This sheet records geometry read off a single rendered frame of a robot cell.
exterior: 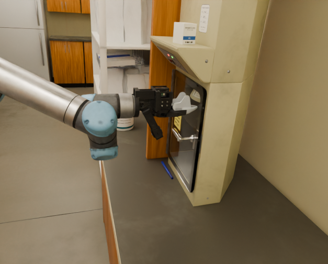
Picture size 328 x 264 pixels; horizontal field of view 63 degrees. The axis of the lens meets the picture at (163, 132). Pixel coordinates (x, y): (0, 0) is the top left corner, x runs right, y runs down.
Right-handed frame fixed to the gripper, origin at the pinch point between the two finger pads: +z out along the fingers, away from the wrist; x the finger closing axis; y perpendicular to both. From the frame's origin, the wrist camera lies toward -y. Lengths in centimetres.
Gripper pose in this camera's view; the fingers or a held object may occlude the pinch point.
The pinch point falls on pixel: (193, 109)
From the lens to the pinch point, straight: 88.4
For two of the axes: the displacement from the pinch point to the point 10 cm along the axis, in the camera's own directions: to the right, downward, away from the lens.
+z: 9.6, -0.7, 2.8
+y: 0.6, -9.1, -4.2
